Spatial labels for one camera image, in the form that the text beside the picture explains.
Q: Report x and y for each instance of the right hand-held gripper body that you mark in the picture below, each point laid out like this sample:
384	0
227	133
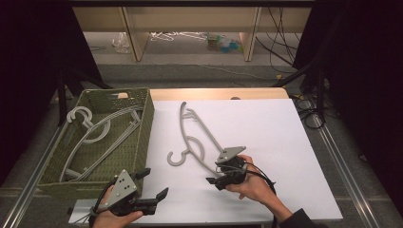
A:
233	171

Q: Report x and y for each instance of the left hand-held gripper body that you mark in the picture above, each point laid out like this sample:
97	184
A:
123	190

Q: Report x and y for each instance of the green woven basket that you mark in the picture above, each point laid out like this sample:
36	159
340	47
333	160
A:
142	133

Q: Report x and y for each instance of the grey plastic clothes hanger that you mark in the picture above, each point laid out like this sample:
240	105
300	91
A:
95	128
183	126

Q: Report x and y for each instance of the person's right hand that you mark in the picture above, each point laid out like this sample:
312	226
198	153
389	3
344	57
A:
256	186

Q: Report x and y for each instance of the person's left hand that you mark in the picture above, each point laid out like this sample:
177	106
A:
107	220

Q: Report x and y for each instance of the white table sheet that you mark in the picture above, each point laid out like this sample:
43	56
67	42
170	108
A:
269	142

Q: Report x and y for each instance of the black metal stand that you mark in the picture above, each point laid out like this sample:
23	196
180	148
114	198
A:
63	95
320	85

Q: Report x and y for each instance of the pile of colourful plastic toys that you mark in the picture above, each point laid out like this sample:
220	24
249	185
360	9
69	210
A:
225	43

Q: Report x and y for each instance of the clear plastic bag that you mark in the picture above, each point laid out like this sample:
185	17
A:
120	42

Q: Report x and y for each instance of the beige desk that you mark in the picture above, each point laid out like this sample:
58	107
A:
190	19

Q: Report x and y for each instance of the aluminium floor rail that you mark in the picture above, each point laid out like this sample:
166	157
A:
31	186
345	171

